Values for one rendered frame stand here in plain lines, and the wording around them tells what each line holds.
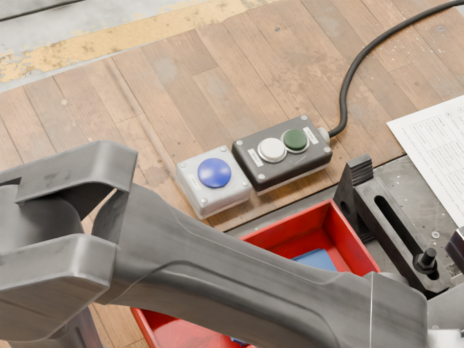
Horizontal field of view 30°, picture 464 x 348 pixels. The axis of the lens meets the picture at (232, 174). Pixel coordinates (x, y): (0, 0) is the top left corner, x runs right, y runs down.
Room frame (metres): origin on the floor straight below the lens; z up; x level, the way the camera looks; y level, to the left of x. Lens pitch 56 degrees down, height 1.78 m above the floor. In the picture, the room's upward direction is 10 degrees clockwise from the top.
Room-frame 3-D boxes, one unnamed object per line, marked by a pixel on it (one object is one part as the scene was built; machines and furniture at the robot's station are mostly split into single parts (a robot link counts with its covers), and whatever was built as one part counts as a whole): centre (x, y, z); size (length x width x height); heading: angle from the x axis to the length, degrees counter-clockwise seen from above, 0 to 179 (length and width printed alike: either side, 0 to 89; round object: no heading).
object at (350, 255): (0.42, -0.05, 0.93); 0.25 x 0.12 x 0.06; 127
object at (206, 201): (0.56, 0.02, 0.90); 0.07 x 0.07 x 0.06; 37
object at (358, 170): (0.55, -0.15, 0.95); 0.06 x 0.03 x 0.09; 37
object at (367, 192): (0.50, -0.20, 0.95); 0.15 x 0.03 x 0.10; 37
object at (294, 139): (0.63, -0.07, 0.93); 0.03 x 0.03 x 0.02
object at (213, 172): (0.56, 0.02, 0.93); 0.04 x 0.04 x 0.02
